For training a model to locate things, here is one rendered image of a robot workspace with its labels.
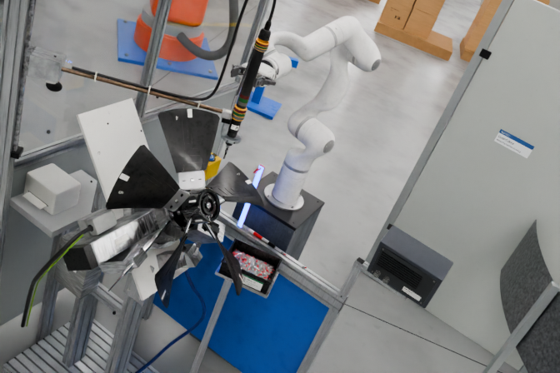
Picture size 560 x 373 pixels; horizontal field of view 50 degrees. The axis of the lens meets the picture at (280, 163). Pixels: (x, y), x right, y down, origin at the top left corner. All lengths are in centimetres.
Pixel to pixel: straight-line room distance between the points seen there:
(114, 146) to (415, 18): 760
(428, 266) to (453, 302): 184
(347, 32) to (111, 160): 99
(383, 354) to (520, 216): 112
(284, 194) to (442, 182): 134
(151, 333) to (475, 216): 197
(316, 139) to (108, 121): 85
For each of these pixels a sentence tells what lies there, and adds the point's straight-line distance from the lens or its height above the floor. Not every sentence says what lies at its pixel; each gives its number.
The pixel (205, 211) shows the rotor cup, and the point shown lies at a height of 121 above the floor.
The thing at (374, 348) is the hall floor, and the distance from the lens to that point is 372.
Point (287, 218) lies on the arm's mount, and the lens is 266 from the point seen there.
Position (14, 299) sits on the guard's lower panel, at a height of 19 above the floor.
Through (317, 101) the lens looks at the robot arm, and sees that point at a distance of 253.
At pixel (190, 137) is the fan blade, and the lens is 216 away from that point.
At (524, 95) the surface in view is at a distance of 352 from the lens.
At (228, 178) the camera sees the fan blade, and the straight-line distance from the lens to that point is 234.
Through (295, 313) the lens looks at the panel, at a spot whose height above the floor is 63.
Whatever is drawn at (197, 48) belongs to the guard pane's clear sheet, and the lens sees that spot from 306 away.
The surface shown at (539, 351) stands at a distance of 327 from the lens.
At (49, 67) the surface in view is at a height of 154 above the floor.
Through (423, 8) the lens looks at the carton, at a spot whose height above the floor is 55.
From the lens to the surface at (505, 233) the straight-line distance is 380.
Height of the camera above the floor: 245
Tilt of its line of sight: 30 degrees down
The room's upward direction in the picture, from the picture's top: 21 degrees clockwise
